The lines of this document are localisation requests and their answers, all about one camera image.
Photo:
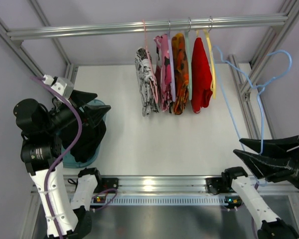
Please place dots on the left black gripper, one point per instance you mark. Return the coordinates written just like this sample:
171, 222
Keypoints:
74, 107

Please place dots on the black trousers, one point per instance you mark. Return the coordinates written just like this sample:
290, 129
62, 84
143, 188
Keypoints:
68, 134

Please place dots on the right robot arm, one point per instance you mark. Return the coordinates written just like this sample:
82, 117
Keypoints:
269, 224

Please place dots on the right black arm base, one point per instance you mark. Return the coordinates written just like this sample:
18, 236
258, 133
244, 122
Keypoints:
217, 185

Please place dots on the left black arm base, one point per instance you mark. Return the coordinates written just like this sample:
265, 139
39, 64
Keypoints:
106, 183

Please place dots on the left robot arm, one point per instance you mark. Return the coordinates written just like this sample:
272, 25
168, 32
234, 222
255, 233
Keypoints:
48, 137

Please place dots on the pink hanger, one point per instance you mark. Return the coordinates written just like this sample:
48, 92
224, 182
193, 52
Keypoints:
153, 83

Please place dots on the lilac hanger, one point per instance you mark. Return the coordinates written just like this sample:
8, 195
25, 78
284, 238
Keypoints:
173, 90

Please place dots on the yellow hanger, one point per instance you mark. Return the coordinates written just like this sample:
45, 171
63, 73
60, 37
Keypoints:
211, 62

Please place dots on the mint green hanger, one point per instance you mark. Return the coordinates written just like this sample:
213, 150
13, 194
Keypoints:
188, 54

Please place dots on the teal plastic bin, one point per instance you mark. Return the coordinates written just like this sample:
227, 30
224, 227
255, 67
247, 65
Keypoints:
86, 149

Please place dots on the black white patterned garment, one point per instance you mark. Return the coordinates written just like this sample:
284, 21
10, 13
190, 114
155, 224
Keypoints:
144, 79

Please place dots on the pink patterned garment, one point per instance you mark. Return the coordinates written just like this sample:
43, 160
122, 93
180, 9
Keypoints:
163, 72

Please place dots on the red garment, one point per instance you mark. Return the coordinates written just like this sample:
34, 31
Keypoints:
201, 77

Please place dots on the orange patterned garment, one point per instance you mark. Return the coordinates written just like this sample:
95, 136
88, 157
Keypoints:
181, 73

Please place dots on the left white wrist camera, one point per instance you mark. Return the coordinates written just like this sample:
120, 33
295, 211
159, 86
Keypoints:
62, 86

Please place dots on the left aluminium frame post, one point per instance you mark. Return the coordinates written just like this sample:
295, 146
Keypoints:
39, 56

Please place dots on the aluminium frame post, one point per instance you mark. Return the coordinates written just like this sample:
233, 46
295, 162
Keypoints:
39, 56
280, 26

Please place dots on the grey slotted cable duct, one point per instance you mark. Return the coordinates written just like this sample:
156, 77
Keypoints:
174, 200

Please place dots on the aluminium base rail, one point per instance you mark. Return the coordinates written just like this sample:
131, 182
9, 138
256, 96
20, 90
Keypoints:
186, 185

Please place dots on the aluminium hanging rail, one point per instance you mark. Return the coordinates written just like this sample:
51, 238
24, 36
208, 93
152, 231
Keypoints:
120, 28

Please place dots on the right aluminium frame post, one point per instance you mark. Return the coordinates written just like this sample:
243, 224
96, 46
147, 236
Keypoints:
280, 26

